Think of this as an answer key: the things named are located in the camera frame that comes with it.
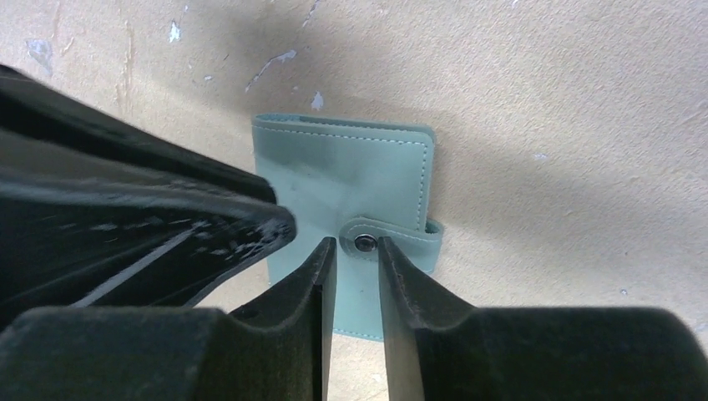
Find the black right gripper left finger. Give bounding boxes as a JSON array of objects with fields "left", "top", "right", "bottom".
[{"left": 1, "top": 237, "right": 337, "bottom": 400}]

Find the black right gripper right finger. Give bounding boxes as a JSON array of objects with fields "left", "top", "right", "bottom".
[{"left": 378, "top": 237, "right": 707, "bottom": 400}]

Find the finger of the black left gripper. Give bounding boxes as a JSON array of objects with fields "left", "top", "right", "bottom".
[
  {"left": 1, "top": 65, "right": 276, "bottom": 204},
  {"left": 1, "top": 130, "right": 296, "bottom": 326}
]

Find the green leather card holder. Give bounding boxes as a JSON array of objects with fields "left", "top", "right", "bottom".
[{"left": 251, "top": 114, "right": 443, "bottom": 341}]

